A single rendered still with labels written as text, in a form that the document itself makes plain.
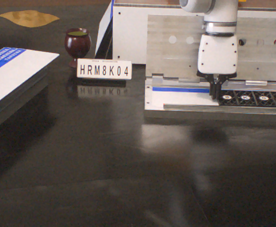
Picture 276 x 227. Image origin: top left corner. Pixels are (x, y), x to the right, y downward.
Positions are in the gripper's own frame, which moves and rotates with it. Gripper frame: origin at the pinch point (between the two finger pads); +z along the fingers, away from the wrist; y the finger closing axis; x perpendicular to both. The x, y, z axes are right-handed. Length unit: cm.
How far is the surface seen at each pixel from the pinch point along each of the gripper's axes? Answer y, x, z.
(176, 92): -9.9, 4.9, 1.7
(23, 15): -67, 77, -12
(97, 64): -32.9, 16.2, -3.5
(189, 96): -6.6, 2.4, 2.2
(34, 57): -49, 6, -6
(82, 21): -44, 75, -11
